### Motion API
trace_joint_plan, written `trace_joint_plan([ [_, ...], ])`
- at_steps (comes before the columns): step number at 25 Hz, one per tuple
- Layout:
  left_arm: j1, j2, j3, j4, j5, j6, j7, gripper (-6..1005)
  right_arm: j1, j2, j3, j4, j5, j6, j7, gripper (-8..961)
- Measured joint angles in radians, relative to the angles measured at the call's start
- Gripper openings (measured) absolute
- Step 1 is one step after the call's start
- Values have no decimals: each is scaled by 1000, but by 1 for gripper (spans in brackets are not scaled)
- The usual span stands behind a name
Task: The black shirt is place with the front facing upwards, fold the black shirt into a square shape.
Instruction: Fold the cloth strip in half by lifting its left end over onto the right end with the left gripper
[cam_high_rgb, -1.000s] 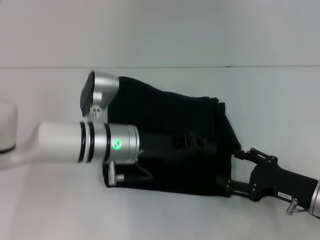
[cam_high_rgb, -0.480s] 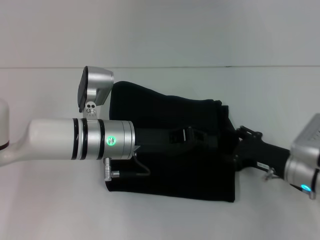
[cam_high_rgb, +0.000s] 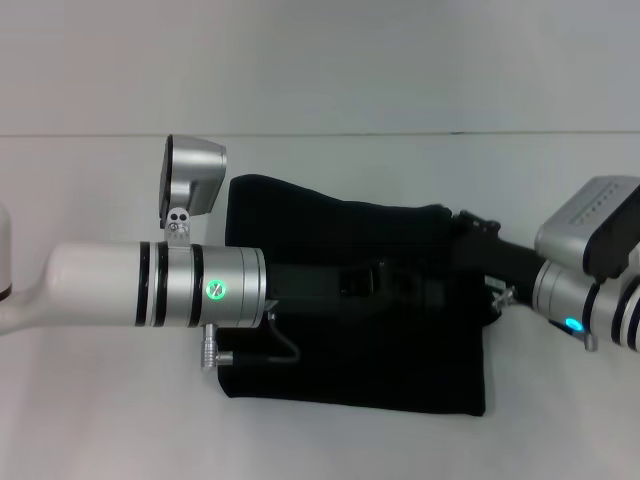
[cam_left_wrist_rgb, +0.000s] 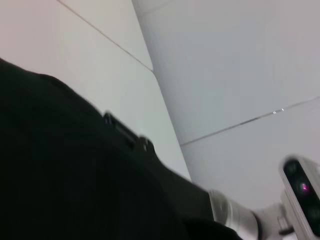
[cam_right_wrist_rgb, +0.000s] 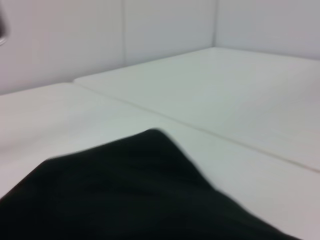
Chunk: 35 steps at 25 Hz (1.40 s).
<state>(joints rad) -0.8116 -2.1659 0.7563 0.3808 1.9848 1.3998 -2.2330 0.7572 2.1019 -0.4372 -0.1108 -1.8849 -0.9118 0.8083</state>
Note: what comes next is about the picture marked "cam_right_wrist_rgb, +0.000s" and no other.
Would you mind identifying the black shirt with FREE print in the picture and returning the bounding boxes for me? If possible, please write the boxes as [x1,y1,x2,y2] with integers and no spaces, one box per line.
[0,127,303,240]

